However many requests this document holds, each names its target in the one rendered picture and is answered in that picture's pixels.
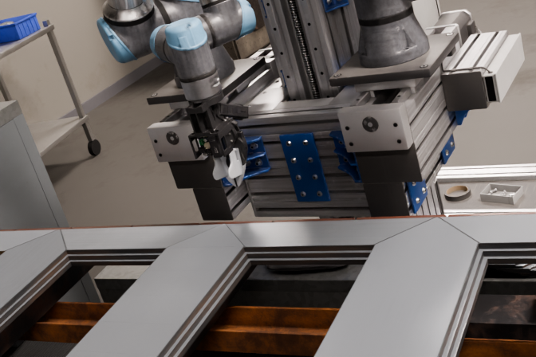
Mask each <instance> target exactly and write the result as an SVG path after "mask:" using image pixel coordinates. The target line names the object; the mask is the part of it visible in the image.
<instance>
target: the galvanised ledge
mask: <svg viewBox="0 0 536 357"><path fill-rule="evenodd" d="M149 266H150V265H107V266H106V267H105V268H104V269H103V270H102V271H101V272H100V273H99V274H98V275H97V276H96V277H95V278H94V280H95V283H96V285H97V288H98V289H129V288H130V287H131V286H132V284H133V283H134V282H135V281H136V280H137V279H138V278H139V277H140V276H141V275H142V274H143V272H144V271H145V270H146V269H147V268H148V267H149ZM363 266H364V265H344V266H341V267H336V268H331V269H313V270H296V271H276V270H271V269H268V268H267V267H266V265H257V266H256V268H255V269H254V271H253V272H252V273H251V274H250V276H249V277H248V278H247V280H246V281H245V283H244V284H243V286H242V287H241V288H240V289H239V291H256V292H349V291H350V289H351V288H352V286H353V284H354V282H355V280H356V278H357V277H358V275H359V273H360V271H361V269H362V268H363ZM479 294H491V295H536V278H529V277H527V276H521V275H519V274H518V273H505V272H504V271H502V270H497V269H492V268H490V267H489V266H487V271H486V274H485V277H484V279H483V283H482V286H481V289H480V291H479Z"/></svg>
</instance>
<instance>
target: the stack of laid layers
mask: <svg viewBox="0 0 536 357"><path fill-rule="evenodd" d="M373 247H374V245H340V246H292V247H243V249H242V250H241V251H240V253H239V254H238V255H237V257H236V258H235V259H234V260H233V261H232V262H231V264H230V265H229V267H228V268H227V269H226V271H225V272H224V273H223V274H222V276H221V277H220V278H219V279H218V280H217V282H216V283H215V284H214V286H213V287H212V288H211V290H210V291H209V292H208V294H207V295H206V296H205V297H204V298H203V300H202V301H201V302H200V303H199V305H198V306H197V308H196V309H195V310H194V311H193V313H192V314H191V315H190V316H189V317H188V319H187V320H186V321H185V323H184V324H183V326H182V327H181V328H180V329H179V330H178V331H177V332H176V334H175V335H174V337H173V338H172V339H171V341H170V342H169V343H168V344H167V346H166V347H165V348H164V349H163V350H162V352H161V353H160V355H159V356H158V357H183V356H184V355H185V353H186V352H187V350H188V349H189V348H190V346H191V345H192V344H193V343H194V342H195V340H196V339H197V337H198V336H199V334H200V333H201V332H202V330H203V329H204V328H205V327H206V326H207V324H208V323H209V321H210V320H211V318H212V317H213V316H214V314H215V313H216V312H217V311H218V310H219V308H220V306H221V305H222V304H223V302H224V301H225V299H226V298H227V297H228V296H229V295H230V293H231V292H232V290H233V289H234V288H235V286H236V285H237V283H238V282H239V281H240V280H241V279H242V277H243V276H244V274H245V273H246V271H247V270H248V269H249V267H251V266H252V265H364V264H365V262H366V260H367V259H368V257H369V254H370V253H371V251H372V249H373ZM164 250H165V249H94V250H66V251H64V252H63V254H62V255H60V256H59V257H58V258H57V259H56V260H55V261H54V262H53V263H51V264H50V265H49V266H48V267H47V268H46V269H45V270H43V271H42V272H41V273H40V274H39V275H38V276H37V277H36V278H34V279H33V280H32V281H31V282H30V283H29V284H28V285H27V286H25V287H24V289H23V290H21V291H20V292H19V293H18V294H17V295H16V296H15V297H14V298H13V299H12V300H10V301H9V302H8V303H7V304H6V305H5V306H4V307H3V308H1V309H0V333H1V332H2V331H3V330H4V329H5V328H6V327H7V326H8V325H9V324H11V323H12V322H13V321H14V320H15V319H16V318H17V317H18V316H19V315H20V314H21V313H22V312H24V311H25V310H26V309H27V308H28V307H29V306H30V305H31V304H32V303H33V302H34V301H35V300H36V299H37V298H38V297H39V296H40V295H41V294H42V293H43V292H44V291H45V290H46V289H48V288H49V287H50V286H51V285H52V284H53V283H54V282H55V281H56V280H57V279H58V278H59V277H61V276H62V275H63V274H64V273H65V272H66V271H67V270H68V269H69V268H70V267H71V266H77V265H151V264H152V262H153V261H154V260H155V259H156V258H157V257H158V256H159V255H160V254H161V253H162V252H163V251H164ZM488 264H536V243H487V244H480V243H479V244H478V246H477V249H476V251H475V255H474V257H473V260H472V262H471V266H470V268H469V271H468V274H467V278H466V280H465V282H464V285H463V289H462V292H461V293H460V296H459V300H458V303H457V305H456V307H455V311H454V314H453V317H452V319H451V322H450V325H449V328H448V330H447V334H446V336H445V339H444V342H443V346H442V347H441V350H440V353H439V357H459V353H460V351H461V348H462V346H463V341H464V338H465V335H466V333H467V329H468V326H469V323H470V321H471V316H472V313H473V311H474V308H475V304H476V301H477V299H478V296H479V291H480V289H481V286H482V283H483V279H484V277H485V274H486V271H487V266H488Z"/></svg>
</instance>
